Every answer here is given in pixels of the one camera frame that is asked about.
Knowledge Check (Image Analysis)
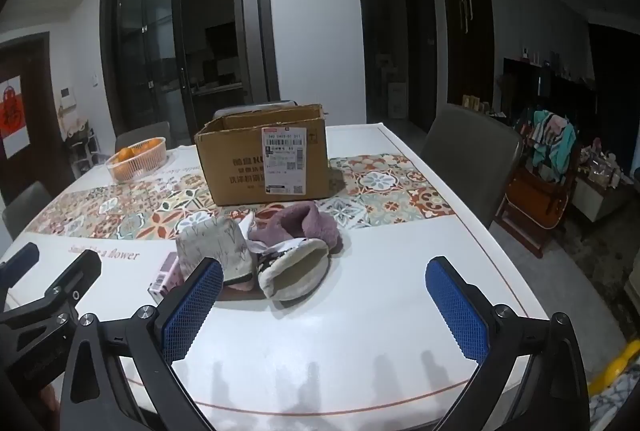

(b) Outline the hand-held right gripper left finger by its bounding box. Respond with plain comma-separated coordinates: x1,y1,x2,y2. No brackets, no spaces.
60,257,224,431

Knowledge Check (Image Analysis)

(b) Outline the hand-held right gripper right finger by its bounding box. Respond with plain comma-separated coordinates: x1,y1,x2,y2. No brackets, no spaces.
425,256,592,431

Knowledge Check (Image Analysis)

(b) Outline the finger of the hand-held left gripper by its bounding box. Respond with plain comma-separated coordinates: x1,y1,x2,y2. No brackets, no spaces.
0,242,40,294
0,249,102,331

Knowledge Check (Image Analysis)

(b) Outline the purple fluffy towel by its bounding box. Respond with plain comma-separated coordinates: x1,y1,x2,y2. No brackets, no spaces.
248,201,344,258

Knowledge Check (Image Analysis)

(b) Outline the brown cardboard box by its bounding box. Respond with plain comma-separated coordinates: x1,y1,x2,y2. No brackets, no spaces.
194,104,331,206

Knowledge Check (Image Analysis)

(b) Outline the small pink box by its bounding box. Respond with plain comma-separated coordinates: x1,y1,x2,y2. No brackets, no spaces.
147,252,187,305

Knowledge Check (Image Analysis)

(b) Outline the grey dining chair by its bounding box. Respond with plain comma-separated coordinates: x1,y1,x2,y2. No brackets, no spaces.
114,121,174,154
419,103,524,228
1,181,54,241

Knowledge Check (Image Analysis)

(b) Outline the beige patterned fabric pouch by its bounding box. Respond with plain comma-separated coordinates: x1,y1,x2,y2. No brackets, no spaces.
176,217,251,289

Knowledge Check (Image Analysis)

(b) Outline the cream fleece lined mitt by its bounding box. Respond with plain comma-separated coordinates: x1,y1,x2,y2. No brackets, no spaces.
256,237,332,300

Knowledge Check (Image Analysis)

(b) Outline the white plastic fruit basket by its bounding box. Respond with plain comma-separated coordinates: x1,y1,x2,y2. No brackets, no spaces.
105,137,167,184

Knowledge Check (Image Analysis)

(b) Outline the brown wooden door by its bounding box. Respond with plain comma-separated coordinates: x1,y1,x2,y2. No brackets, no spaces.
0,32,71,208

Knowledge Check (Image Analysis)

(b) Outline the small storage rack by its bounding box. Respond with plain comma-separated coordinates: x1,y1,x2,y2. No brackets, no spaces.
62,117,102,182

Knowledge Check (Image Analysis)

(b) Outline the pile of oranges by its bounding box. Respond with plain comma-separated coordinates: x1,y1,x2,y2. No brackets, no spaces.
112,139,162,176

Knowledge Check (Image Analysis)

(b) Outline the wooden high chair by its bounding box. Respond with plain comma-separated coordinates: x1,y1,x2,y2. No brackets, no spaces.
494,146,583,259

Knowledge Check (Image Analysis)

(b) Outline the patterned table runner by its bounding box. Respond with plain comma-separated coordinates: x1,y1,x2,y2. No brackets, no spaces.
26,153,457,243

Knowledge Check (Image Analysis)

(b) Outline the red and white door poster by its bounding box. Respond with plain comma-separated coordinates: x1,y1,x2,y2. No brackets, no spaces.
0,75,31,158

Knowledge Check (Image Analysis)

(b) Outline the yellow plastic toy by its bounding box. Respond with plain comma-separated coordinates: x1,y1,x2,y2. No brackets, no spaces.
589,340,640,394

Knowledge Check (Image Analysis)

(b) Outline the low side table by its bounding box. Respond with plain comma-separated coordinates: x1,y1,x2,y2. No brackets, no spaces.
571,141,637,223

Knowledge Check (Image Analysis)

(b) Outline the clothes heap on chair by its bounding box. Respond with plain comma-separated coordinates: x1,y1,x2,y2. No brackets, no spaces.
527,110,577,184

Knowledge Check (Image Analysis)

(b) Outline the dark sliding glass door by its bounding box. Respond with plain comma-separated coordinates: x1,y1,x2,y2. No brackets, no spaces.
99,0,281,148

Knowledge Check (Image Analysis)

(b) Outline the dark sideboard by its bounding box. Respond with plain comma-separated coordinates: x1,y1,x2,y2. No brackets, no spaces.
501,57,601,134

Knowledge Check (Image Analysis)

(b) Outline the tall dark wooden cabinet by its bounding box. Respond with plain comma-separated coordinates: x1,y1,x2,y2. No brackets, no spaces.
439,0,497,118

